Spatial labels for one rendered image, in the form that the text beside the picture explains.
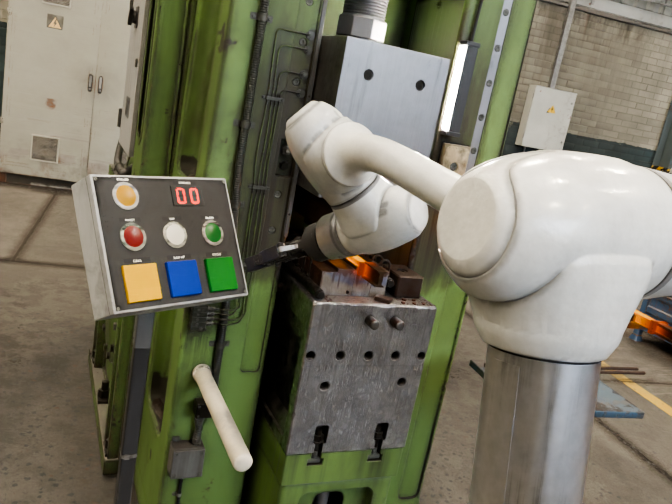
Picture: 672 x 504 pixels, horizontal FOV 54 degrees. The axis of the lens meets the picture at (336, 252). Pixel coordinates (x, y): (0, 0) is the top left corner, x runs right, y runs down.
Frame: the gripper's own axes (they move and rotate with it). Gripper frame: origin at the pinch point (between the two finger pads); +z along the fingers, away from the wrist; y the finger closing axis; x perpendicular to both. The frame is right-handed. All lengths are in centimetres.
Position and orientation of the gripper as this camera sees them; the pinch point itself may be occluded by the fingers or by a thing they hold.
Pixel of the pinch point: (259, 261)
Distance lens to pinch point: 138.0
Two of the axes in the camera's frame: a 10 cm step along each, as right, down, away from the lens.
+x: -2.1, -9.7, 1.0
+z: -7.2, 2.2, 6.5
